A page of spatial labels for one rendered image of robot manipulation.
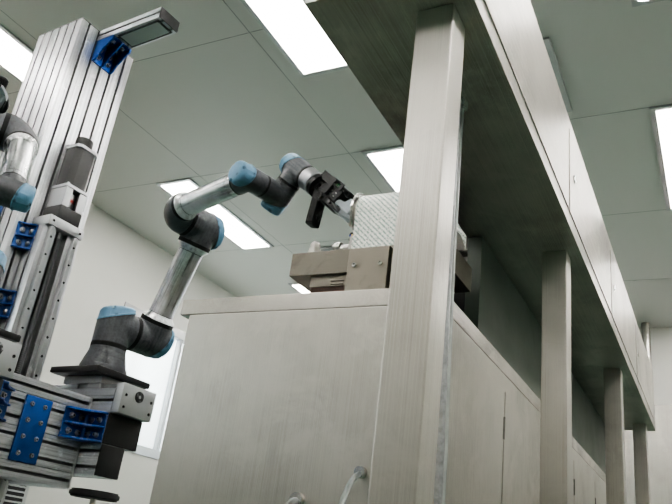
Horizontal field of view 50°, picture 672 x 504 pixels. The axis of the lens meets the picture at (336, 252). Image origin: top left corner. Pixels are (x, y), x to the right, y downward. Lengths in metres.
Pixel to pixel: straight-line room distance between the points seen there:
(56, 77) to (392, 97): 1.63
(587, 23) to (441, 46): 2.64
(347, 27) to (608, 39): 2.70
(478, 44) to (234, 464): 0.96
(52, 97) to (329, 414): 1.62
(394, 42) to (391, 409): 0.62
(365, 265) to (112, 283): 4.81
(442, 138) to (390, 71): 0.31
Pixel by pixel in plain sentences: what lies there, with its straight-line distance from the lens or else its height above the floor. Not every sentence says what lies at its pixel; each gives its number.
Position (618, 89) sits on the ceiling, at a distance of 4.14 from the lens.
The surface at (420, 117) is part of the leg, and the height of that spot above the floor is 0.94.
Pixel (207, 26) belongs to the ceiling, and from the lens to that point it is 3.96.
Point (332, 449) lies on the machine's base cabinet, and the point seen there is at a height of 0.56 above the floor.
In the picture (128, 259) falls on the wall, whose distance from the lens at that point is 6.46.
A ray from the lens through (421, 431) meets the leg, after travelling 0.86.
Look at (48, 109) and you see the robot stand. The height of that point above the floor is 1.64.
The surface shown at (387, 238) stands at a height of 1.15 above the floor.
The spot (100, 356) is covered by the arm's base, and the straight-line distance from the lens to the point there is 2.42.
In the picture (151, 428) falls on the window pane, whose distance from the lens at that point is 6.75.
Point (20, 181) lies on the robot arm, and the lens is 2.03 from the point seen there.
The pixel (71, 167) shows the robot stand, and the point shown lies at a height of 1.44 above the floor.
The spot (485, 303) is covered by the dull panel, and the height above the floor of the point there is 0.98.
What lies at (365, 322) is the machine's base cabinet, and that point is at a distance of 1.53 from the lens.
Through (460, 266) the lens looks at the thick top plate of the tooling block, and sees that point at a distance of 1.65.
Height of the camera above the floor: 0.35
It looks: 23 degrees up
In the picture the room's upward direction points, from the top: 8 degrees clockwise
